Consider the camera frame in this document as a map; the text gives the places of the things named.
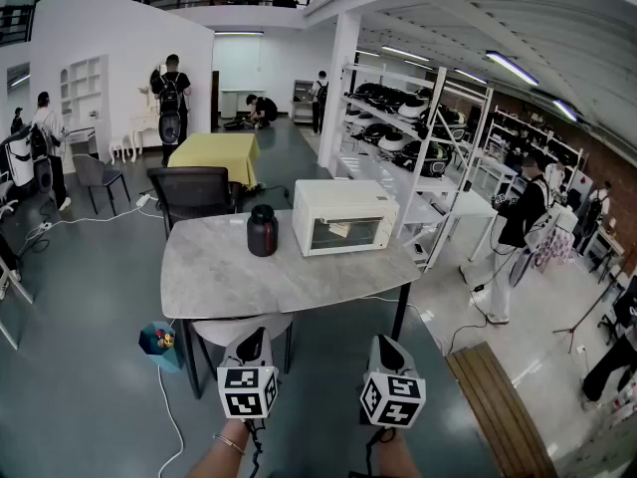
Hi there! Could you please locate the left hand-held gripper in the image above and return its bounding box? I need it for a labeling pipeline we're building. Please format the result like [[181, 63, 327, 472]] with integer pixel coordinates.
[[216, 326, 281, 421]]

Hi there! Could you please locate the grey upholstered chair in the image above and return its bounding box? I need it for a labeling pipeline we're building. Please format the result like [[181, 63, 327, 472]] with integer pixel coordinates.
[[72, 154, 131, 216]]

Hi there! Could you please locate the row of black white devices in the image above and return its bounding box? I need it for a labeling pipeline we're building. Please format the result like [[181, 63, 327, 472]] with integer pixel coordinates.
[[347, 81, 469, 178]]

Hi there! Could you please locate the white black machine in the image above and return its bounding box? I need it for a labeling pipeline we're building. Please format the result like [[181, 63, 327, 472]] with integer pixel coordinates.
[[0, 131, 36, 203]]

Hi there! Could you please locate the white built-in shelf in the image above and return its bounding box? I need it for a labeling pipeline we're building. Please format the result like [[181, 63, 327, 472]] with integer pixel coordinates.
[[59, 55, 109, 133]]

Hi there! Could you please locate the blue hexagonal bin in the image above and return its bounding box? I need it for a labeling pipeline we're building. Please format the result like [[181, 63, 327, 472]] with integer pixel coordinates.
[[137, 320, 185, 370]]

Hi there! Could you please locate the white console table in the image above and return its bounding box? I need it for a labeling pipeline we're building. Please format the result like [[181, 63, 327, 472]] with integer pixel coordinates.
[[109, 112, 160, 164]]

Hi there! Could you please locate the white floor cable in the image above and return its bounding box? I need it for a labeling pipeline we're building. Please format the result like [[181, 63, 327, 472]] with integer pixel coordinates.
[[24, 194, 165, 248]]

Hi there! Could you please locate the table with yellow cloth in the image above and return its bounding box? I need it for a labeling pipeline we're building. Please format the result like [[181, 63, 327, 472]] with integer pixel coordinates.
[[167, 131, 261, 191]]

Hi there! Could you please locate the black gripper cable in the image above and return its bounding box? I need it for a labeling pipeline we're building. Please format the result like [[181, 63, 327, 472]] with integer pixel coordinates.
[[347, 425, 397, 478], [243, 418, 265, 478]]

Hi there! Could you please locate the dark kettle with brown handle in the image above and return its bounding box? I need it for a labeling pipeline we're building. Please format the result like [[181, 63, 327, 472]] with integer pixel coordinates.
[[247, 204, 280, 258]]

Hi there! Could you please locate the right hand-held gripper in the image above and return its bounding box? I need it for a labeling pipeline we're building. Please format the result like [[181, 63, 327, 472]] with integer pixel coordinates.
[[358, 334, 427, 428]]

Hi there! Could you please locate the person's left forearm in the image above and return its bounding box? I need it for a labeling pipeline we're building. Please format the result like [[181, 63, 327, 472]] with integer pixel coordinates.
[[186, 417, 253, 478]]

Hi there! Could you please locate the black mesh chair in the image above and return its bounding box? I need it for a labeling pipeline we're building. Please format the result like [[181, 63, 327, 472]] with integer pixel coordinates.
[[146, 165, 240, 241]]

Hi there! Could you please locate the wooden slat bench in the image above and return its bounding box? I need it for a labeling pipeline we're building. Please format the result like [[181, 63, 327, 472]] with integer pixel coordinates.
[[445, 342, 558, 478]]

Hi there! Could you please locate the white power cable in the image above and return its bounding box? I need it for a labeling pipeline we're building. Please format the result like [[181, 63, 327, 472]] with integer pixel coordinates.
[[156, 363, 186, 478]]

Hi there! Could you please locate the person's right forearm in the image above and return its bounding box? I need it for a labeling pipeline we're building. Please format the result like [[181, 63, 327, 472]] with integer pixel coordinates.
[[370, 428, 419, 478]]

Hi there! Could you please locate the white metal shelf rack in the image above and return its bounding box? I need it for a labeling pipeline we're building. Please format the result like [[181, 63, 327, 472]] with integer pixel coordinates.
[[337, 60, 494, 268]]

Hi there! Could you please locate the black tripod stand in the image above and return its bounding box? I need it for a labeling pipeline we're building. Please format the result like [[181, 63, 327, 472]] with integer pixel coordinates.
[[551, 261, 628, 356]]

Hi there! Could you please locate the thin metal bracelet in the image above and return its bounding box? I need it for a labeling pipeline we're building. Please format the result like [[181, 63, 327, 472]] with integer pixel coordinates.
[[212, 433, 246, 456]]

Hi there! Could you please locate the white oven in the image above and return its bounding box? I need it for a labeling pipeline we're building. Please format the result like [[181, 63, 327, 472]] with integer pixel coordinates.
[[291, 178, 401, 258]]

